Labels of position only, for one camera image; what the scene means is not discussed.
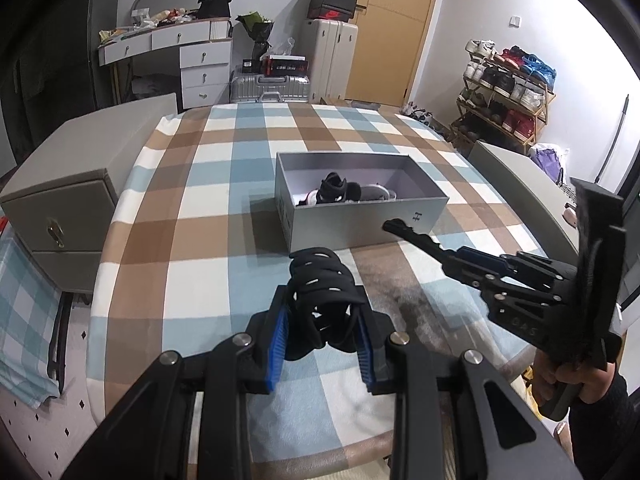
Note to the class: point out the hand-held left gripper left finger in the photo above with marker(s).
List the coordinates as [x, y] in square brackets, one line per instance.
[277, 350]

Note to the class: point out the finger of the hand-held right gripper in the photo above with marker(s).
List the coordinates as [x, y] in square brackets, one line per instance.
[425, 242]
[487, 257]

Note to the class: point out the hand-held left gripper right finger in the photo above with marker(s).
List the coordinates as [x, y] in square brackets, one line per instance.
[364, 350]

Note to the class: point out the grey cardboard box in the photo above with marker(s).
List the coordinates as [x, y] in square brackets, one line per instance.
[350, 225]

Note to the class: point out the black hair claw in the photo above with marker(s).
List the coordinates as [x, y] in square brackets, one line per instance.
[336, 187]
[320, 280]

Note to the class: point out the person's right forearm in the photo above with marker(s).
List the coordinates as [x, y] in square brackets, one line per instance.
[600, 430]

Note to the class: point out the person's right hand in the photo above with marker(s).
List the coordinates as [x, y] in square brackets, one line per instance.
[592, 380]

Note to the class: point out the pink case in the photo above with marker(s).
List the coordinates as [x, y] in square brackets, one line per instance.
[571, 216]

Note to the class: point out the purple bag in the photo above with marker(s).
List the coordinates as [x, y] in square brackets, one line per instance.
[547, 162]

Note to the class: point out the grey mop pole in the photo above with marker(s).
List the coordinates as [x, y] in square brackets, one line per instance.
[615, 135]

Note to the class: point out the wooden shoe rack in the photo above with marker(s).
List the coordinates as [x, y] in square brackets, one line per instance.
[542, 120]

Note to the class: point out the rows of shoes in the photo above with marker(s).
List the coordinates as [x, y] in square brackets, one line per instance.
[520, 90]

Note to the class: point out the wooden door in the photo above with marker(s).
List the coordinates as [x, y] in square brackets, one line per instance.
[390, 50]

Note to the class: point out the white suitcase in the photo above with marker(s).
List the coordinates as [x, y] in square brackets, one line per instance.
[325, 60]

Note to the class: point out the silver suitcase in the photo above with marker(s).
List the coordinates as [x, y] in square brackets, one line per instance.
[270, 87]

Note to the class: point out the flat black red box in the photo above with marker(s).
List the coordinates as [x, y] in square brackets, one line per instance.
[286, 65]

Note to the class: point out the black red shoe box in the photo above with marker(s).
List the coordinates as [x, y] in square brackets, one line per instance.
[330, 12]

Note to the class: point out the small black box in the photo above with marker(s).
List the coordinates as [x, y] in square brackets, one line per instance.
[250, 65]

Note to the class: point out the blue checked cloth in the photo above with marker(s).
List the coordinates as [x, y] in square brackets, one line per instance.
[25, 320]

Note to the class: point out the grey nightstand with lock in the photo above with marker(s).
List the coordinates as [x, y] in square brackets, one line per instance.
[75, 185]

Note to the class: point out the dark flower bouquet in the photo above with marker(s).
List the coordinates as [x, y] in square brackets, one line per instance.
[256, 30]

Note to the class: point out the white dresser with drawers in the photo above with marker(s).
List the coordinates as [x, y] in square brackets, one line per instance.
[205, 70]

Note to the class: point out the pile of snack packets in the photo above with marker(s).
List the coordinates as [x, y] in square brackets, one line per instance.
[150, 20]

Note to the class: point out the white light switch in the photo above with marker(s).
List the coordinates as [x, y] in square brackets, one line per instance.
[515, 21]

